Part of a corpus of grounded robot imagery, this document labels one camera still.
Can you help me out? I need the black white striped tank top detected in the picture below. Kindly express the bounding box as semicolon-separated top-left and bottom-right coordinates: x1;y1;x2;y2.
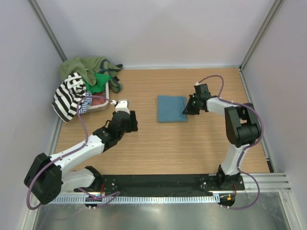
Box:
52;72;87;122

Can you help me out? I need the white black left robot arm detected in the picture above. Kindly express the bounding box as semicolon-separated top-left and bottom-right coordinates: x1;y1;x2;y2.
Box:
24;111;138;205

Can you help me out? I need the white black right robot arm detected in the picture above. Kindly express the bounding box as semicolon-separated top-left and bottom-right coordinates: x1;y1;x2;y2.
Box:
182;83;262;190

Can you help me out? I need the red tank top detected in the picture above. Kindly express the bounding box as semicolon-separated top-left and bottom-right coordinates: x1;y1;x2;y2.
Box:
91;95;107;106

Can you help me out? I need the blue white striped tank top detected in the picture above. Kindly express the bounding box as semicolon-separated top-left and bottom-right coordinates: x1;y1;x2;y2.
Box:
77;92;93;114

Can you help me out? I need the bright green tank top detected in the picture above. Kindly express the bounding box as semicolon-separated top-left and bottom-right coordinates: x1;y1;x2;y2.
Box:
83;73;111;94

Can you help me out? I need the olive green tank top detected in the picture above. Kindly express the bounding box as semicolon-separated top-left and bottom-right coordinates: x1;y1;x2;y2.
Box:
59;56;123;93

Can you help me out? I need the white laundry basket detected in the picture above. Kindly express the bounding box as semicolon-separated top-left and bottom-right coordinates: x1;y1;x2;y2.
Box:
87;83;109;113

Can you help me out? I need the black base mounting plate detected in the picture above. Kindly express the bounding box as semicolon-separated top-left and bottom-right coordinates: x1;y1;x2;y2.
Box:
83;174;245;196

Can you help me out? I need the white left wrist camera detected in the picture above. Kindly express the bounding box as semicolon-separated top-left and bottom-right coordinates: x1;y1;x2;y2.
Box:
111;99;130;114

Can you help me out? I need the perforated cable duct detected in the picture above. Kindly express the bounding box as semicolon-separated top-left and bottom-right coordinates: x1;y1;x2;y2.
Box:
51;194;220;205

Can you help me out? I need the aluminium frame rail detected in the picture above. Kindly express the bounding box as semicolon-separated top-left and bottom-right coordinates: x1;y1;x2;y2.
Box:
242;173;291;193

